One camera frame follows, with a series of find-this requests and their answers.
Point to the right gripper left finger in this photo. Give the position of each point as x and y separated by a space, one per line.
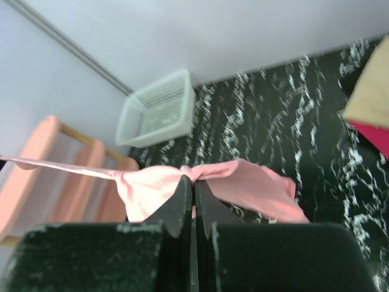
150 256

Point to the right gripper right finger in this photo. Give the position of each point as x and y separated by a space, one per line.
235 256

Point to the pink t-shirt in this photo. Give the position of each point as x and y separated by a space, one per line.
237 182

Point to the pink three-tier shelf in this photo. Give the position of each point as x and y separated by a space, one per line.
40 195

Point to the white plastic mesh basket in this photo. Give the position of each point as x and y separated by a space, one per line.
159 112

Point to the magenta folded t-shirt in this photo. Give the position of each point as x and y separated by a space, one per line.
377 136

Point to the tan folded t-shirt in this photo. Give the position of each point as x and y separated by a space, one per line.
368 103

